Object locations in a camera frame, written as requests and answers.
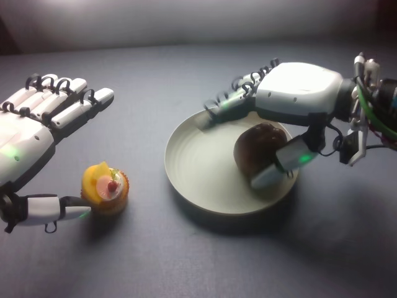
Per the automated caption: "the round white plate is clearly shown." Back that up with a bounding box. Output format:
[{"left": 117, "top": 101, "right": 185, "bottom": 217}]
[{"left": 164, "top": 110, "right": 299, "bottom": 215}]

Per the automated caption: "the fruit-topped cupcake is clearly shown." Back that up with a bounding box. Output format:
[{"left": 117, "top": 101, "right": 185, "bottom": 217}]
[{"left": 81, "top": 160, "right": 130, "bottom": 215}]

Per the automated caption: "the dark red toy apple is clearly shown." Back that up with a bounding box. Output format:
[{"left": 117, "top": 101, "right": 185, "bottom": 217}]
[{"left": 234, "top": 122, "right": 288, "bottom": 181}]

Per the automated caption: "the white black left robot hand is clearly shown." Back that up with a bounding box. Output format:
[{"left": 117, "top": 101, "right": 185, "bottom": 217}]
[{"left": 0, "top": 73, "right": 115, "bottom": 234}]

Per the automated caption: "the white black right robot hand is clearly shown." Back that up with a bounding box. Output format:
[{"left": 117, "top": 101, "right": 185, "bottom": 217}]
[{"left": 203, "top": 58, "right": 346, "bottom": 190}]

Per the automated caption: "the grey table cloth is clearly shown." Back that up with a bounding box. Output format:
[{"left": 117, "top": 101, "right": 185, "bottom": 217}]
[{"left": 0, "top": 40, "right": 397, "bottom": 298}]

